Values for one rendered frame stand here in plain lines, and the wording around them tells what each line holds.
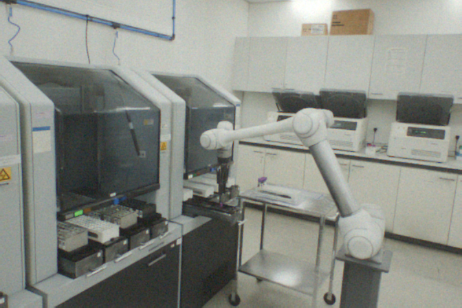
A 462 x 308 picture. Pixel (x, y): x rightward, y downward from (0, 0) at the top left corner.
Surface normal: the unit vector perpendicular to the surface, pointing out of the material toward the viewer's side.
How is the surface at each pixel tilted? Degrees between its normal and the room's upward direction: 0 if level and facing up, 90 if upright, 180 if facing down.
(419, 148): 90
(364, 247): 96
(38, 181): 90
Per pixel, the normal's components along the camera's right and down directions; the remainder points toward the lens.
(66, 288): 0.88, 0.13
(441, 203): -0.47, 0.12
